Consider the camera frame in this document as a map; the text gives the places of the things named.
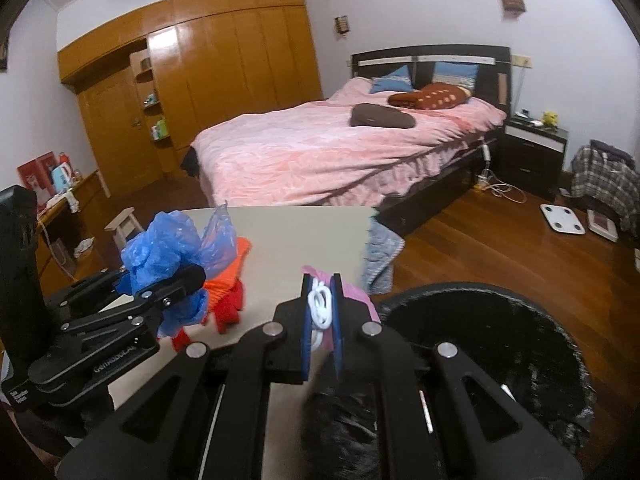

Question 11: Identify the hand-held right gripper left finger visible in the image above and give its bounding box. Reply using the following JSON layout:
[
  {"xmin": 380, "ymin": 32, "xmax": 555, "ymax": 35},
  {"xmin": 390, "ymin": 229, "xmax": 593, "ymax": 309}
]
[{"xmin": 55, "ymin": 272, "xmax": 313, "ymax": 480}]

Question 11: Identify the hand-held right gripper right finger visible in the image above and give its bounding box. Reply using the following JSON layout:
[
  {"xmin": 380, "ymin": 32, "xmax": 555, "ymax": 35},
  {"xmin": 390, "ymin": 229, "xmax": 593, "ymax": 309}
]
[{"xmin": 332, "ymin": 274, "xmax": 586, "ymax": 480}]

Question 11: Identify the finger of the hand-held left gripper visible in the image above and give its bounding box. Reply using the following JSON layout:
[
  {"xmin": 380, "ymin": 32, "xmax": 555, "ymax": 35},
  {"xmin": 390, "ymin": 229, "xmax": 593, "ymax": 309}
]
[
  {"xmin": 62, "ymin": 264, "xmax": 207, "ymax": 343},
  {"xmin": 44, "ymin": 269, "xmax": 136, "ymax": 323}
]

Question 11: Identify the pink face mask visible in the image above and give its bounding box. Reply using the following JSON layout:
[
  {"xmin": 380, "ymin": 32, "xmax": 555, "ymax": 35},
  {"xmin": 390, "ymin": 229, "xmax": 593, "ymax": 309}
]
[{"xmin": 300, "ymin": 265, "xmax": 377, "ymax": 353}]

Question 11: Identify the blue plastic bag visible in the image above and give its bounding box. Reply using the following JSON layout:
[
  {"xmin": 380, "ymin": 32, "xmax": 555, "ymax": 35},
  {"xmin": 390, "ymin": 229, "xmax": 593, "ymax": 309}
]
[{"xmin": 120, "ymin": 202, "xmax": 238, "ymax": 338}]

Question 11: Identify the black-lined trash bin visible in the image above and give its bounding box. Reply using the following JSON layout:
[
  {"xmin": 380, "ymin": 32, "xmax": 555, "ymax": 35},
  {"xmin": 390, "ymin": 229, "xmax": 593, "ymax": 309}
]
[{"xmin": 300, "ymin": 282, "xmax": 598, "ymax": 480}]

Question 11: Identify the orange knit glove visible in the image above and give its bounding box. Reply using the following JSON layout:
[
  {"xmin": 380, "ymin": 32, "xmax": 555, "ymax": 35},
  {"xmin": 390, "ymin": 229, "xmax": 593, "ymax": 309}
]
[{"xmin": 157, "ymin": 237, "xmax": 253, "ymax": 348}]

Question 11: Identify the small wooden stool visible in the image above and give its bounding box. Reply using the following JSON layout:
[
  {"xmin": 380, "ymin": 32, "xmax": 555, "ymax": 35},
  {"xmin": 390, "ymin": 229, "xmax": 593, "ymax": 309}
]
[{"xmin": 105, "ymin": 207, "xmax": 138, "ymax": 248}]

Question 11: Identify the grey quilted cloth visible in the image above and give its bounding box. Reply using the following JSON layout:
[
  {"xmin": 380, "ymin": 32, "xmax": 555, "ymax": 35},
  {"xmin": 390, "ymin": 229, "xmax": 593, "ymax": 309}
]
[{"xmin": 362, "ymin": 215, "xmax": 406, "ymax": 295}]

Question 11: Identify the wooden side cabinet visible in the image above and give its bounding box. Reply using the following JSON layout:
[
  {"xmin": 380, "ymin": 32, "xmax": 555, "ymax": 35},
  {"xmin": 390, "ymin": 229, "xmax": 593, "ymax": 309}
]
[{"xmin": 35, "ymin": 170, "xmax": 111, "ymax": 296}]

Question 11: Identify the bed with pink cover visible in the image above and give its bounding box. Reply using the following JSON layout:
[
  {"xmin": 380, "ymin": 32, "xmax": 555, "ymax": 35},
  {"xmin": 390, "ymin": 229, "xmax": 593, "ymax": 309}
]
[{"xmin": 190, "ymin": 77, "xmax": 507, "ymax": 208}]

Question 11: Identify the dark brown cushion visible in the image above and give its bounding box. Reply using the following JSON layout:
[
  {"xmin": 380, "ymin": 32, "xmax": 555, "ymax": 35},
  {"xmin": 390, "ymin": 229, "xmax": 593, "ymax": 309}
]
[{"xmin": 348, "ymin": 103, "xmax": 417, "ymax": 129}]

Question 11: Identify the wooden wardrobe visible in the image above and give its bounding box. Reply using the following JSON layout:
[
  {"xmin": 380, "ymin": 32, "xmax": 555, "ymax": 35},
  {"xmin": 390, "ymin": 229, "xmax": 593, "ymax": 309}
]
[{"xmin": 57, "ymin": 0, "xmax": 323, "ymax": 186}]

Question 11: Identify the white bathroom scale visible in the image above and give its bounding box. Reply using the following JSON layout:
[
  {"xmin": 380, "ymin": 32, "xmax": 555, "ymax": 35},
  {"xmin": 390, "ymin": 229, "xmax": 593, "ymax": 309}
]
[{"xmin": 540, "ymin": 203, "xmax": 586, "ymax": 235}]

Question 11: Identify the plain blue pillow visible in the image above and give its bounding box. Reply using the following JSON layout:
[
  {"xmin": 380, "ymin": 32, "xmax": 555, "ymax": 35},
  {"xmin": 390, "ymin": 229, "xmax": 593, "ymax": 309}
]
[{"xmin": 369, "ymin": 65, "xmax": 413, "ymax": 95}]

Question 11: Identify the brown dotted pillow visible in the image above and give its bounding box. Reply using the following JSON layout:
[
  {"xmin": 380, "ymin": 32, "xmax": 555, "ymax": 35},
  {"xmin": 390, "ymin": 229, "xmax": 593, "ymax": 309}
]
[{"xmin": 389, "ymin": 82, "xmax": 473, "ymax": 110}]

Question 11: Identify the dark nightstand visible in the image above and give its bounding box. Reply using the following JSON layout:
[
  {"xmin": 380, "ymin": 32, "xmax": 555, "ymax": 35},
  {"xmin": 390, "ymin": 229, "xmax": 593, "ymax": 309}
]
[{"xmin": 502, "ymin": 116, "xmax": 570, "ymax": 196}]

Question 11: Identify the blue patterned pillow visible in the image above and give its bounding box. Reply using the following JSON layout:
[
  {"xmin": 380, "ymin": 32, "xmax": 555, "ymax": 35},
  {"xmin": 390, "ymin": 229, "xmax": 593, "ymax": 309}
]
[{"xmin": 432, "ymin": 61, "xmax": 478, "ymax": 92}]

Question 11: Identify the dark wooden bed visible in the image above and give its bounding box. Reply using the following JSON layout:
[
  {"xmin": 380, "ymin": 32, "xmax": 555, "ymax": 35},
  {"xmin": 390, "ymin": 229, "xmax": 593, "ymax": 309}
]
[{"xmin": 350, "ymin": 45, "xmax": 513, "ymax": 238}]

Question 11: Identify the pink bathroom scale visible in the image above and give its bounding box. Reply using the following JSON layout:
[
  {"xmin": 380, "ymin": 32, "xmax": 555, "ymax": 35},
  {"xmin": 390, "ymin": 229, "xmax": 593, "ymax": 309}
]
[{"xmin": 586, "ymin": 208, "xmax": 620, "ymax": 242}]

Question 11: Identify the plaid cloth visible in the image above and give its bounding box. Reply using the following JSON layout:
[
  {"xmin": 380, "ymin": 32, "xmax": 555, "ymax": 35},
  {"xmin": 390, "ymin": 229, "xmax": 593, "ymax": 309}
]
[{"xmin": 570, "ymin": 140, "xmax": 640, "ymax": 236}]

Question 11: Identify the thin white cable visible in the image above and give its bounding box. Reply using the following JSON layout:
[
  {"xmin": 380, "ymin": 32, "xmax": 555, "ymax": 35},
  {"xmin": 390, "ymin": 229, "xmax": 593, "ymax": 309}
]
[{"xmin": 42, "ymin": 220, "xmax": 76, "ymax": 281}]

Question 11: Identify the red picture frame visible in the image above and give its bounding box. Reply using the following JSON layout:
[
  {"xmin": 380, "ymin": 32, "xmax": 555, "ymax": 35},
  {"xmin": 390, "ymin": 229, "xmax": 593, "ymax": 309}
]
[{"xmin": 17, "ymin": 151, "xmax": 58, "ymax": 206}]

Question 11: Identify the white charger cable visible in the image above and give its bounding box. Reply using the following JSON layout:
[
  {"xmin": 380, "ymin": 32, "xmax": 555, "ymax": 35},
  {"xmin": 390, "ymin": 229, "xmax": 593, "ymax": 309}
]
[{"xmin": 480, "ymin": 145, "xmax": 528, "ymax": 206}]

